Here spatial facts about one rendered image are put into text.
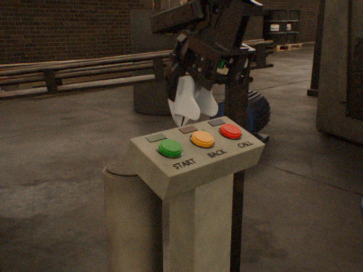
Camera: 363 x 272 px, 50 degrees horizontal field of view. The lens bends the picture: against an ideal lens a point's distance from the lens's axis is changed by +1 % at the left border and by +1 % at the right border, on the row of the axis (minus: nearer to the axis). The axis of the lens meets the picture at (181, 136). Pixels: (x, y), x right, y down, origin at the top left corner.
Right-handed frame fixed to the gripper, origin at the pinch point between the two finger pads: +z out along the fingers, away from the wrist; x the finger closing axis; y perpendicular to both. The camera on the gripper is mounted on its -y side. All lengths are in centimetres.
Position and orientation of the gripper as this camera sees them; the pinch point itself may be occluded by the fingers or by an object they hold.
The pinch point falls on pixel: (178, 116)
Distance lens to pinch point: 60.6
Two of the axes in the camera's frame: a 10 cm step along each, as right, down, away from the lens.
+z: -2.3, 8.3, 5.1
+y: 6.3, 5.3, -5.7
